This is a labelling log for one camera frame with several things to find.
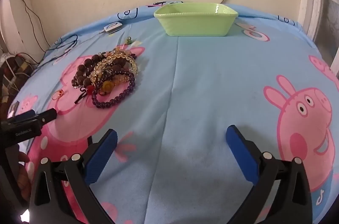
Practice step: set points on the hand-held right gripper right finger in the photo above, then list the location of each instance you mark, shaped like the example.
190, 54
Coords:
242, 155

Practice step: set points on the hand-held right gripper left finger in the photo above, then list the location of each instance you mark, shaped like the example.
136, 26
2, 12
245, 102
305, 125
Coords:
102, 157

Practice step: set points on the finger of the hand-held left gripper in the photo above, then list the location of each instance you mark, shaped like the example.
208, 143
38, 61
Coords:
45, 116

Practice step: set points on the green plastic basin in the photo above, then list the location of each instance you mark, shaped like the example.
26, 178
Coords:
196, 25

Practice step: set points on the person's left hand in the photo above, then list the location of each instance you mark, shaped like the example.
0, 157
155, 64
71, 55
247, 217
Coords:
23, 181

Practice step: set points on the small grey object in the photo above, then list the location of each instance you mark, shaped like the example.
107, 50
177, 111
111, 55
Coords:
13, 109

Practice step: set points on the black ribbon red bead charm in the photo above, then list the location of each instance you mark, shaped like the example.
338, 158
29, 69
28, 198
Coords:
84, 93

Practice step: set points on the power strip with plugs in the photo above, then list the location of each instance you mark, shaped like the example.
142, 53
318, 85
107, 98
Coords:
20, 61

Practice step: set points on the yellow amber pendant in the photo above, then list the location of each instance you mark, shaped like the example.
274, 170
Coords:
108, 85

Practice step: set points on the blue cartoon pig blanket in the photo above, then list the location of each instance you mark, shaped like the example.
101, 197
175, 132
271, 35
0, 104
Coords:
212, 81

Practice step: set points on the white oval device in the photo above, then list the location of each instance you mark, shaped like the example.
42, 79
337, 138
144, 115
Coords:
113, 27

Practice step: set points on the small green bell charm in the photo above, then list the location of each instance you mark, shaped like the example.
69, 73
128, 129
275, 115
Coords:
129, 41

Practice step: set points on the white window frame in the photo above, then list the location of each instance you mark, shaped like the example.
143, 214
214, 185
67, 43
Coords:
317, 1

